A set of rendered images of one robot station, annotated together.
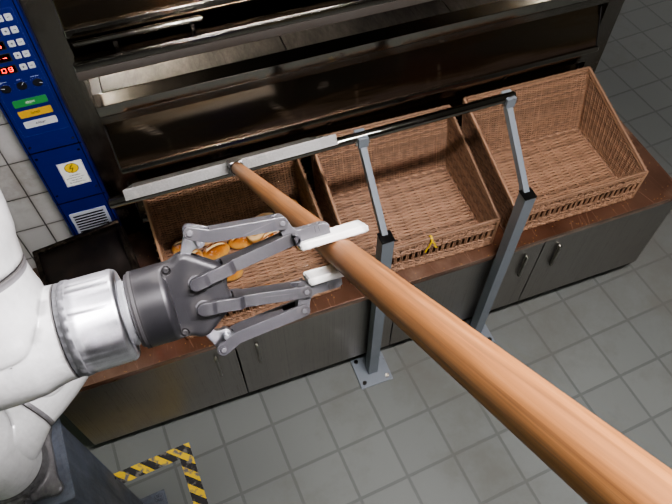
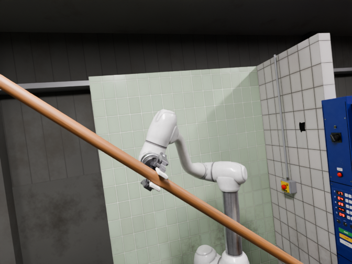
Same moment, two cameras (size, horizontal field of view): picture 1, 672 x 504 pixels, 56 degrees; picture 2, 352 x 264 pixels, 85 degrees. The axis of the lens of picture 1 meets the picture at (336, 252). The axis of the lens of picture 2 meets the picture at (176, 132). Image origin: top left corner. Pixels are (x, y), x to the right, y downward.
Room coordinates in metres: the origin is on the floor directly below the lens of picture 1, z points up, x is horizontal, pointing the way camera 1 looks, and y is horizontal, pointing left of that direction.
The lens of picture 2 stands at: (0.51, -0.53, 2.09)
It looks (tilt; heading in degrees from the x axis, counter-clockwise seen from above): 2 degrees down; 99
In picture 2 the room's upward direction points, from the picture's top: 7 degrees counter-clockwise
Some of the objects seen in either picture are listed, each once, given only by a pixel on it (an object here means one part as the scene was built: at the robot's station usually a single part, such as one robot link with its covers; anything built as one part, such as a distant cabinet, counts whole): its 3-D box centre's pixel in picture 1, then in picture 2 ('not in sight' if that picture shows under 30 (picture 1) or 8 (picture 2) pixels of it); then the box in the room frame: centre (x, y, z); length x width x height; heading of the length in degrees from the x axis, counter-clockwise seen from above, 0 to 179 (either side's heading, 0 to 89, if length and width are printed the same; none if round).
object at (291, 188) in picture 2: not in sight; (288, 186); (1.16, 1.26, 1.46); 0.10 x 0.07 x 0.10; 110
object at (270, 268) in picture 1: (241, 237); not in sight; (1.27, 0.32, 0.72); 0.56 x 0.49 x 0.28; 111
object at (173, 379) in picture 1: (367, 270); not in sight; (1.42, -0.13, 0.29); 2.42 x 0.56 x 0.58; 110
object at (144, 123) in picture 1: (374, 79); not in sight; (1.72, -0.13, 1.02); 1.79 x 0.11 x 0.19; 110
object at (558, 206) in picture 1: (549, 148); not in sight; (1.69, -0.81, 0.72); 0.56 x 0.49 x 0.28; 109
